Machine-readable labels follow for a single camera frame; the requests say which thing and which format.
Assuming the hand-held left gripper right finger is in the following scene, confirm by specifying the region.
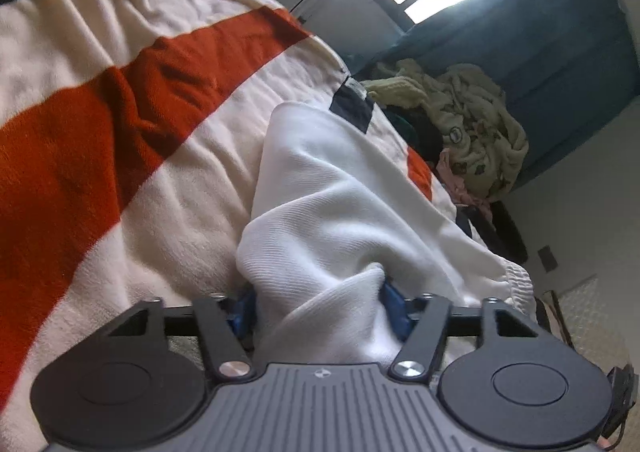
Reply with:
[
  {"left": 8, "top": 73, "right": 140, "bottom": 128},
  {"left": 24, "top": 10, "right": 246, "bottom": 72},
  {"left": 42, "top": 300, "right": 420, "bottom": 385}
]
[{"left": 382, "top": 282, "right": 543, "bottom": 380}]

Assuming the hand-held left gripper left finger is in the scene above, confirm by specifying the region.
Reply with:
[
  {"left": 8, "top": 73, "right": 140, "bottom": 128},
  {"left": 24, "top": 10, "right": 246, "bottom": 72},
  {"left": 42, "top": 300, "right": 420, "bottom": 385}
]
[{"left": 102, "top": 289, "right": 259, "bottom": 380}]

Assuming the white sweatshirt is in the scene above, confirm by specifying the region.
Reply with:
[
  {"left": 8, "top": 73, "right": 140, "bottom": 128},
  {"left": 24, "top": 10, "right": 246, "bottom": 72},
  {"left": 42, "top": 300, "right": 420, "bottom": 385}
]
[{"left": 235, "top": 102, "right": 536, "bottom": 369}]

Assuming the pile of clothes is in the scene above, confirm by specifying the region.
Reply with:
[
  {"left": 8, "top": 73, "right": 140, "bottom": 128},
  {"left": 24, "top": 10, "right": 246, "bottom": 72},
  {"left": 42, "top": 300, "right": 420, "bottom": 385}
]
[{"left": 362, "top": 59, "right": 530, "bottom": 203}]

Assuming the black sofa chair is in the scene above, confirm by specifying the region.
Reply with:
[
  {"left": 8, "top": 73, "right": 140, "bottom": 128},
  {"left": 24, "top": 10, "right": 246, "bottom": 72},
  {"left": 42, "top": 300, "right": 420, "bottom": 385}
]
[{"left": 470, "top": 199, "right": 529, "bottom": 265}]

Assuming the pink garment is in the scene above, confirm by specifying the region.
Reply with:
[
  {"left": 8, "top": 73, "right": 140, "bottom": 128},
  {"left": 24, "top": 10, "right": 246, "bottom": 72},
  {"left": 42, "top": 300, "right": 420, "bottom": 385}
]
[{"left": 435, "top": 149, "right": 494, "bottom": 211}]

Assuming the black garment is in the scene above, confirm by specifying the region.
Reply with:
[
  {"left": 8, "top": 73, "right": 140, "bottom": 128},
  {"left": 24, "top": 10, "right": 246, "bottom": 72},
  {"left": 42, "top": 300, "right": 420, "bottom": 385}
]
[{"left": 387, "top": 106, "right": 447, "bottom": 163}]

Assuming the orange black striped blanket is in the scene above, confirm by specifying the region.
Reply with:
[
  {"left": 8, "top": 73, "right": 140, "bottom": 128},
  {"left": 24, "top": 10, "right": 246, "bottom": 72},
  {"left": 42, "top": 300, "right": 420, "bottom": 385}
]
[{"left": 0, "top": 0, "right": 501, "bottom": 452}]

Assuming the blue curtain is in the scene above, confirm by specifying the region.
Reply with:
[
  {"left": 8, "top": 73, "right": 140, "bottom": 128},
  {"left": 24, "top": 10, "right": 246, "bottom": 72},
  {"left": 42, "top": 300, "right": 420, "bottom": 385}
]
[{"left": 345, "top": 0, "right": 640, "bottom": 193}]

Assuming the dark wall switch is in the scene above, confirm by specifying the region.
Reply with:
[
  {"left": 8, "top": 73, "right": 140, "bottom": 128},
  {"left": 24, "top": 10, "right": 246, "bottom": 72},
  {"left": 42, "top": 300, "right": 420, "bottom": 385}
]
[{"left": 537, "top": 246, "right": 559, "bottom": 274}]

